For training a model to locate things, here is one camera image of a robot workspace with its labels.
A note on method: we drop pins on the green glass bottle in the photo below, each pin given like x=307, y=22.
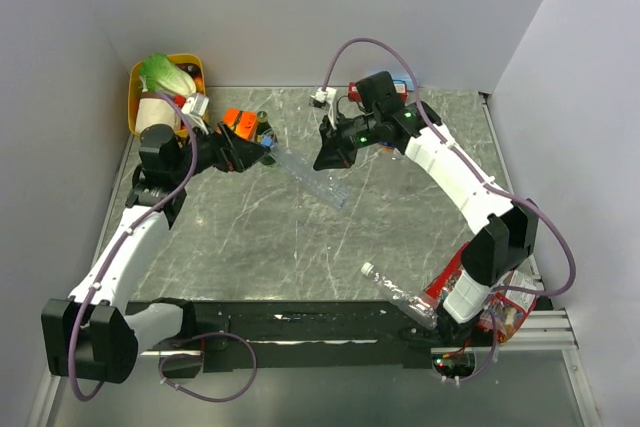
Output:
x=264, y=127

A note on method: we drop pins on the light blue packet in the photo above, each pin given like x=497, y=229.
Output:
x=407, y=80

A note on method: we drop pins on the clear plastic bottle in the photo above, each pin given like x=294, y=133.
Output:
x=418, y=306
x=324, y=186

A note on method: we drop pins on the red snack bag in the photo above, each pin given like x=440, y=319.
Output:
x=500, y=307

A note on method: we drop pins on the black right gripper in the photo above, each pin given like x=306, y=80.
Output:
x=332, y=155

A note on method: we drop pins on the white paper wrapped package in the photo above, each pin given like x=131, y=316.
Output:
x=154, y=109

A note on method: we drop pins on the orange razor box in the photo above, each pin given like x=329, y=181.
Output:
x=243, y=122

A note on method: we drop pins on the blue white bottle cap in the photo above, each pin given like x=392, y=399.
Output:
x=367, y=268

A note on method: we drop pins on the red rectangular box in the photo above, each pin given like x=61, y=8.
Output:
x=401, y=88

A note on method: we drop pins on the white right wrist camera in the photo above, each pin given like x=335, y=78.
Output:
x=326, y=98

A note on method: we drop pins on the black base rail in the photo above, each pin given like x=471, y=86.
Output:
x=232, y=335

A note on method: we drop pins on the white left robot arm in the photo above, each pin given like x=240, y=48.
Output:
x=88, y=335

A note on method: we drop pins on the toy napa cabbage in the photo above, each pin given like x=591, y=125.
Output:
x=159, y=73

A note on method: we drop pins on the yellow plastic basket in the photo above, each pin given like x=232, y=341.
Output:
x=188, y=62

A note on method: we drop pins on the toilet paper roll blue wrapper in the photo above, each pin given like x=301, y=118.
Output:
x=389, y=147

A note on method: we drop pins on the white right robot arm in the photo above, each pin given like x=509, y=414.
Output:
x=504, y=233

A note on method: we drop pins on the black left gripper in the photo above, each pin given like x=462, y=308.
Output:
x=232, y=152

